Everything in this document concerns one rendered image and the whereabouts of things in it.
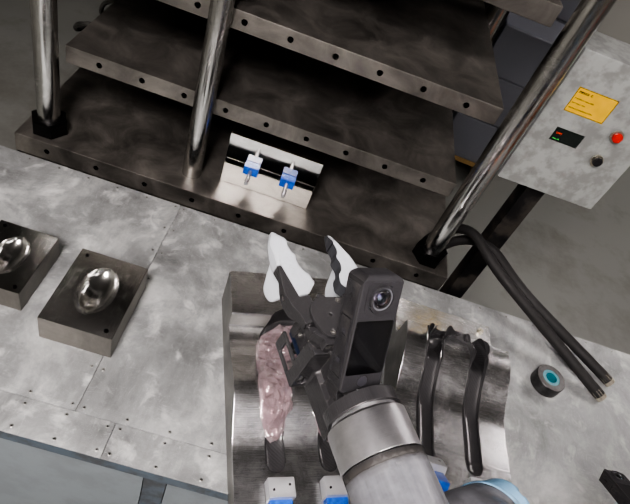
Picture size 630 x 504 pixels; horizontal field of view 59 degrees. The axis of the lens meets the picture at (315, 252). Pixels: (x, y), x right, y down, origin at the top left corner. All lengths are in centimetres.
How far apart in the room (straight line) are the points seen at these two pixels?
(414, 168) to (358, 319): 112
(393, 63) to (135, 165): 77
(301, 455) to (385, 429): 67
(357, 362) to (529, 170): 123
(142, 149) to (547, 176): 117
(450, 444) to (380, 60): 89
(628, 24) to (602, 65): 346
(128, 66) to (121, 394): 85
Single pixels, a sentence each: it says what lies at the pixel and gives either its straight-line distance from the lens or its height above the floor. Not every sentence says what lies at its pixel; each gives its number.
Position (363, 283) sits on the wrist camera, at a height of 154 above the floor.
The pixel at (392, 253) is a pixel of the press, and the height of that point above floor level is 78.
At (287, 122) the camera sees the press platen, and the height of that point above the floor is 104.
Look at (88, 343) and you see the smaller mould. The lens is 123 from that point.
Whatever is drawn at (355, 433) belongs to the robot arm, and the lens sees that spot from 48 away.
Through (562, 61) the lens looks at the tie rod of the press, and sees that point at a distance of 137.
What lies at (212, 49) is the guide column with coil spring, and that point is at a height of 120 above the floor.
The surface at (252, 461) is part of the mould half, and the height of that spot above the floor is 86.
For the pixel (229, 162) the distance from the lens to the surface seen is 163.
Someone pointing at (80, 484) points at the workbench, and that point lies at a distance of 148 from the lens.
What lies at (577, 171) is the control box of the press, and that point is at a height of 117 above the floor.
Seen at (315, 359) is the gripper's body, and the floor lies 144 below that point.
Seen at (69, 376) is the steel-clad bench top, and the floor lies 80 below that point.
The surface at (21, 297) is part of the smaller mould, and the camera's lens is 129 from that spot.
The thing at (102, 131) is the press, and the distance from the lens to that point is 178.
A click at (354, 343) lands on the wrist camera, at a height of 149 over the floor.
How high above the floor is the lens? 187
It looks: 44 degrees down
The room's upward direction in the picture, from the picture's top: 24 degrees clockwise
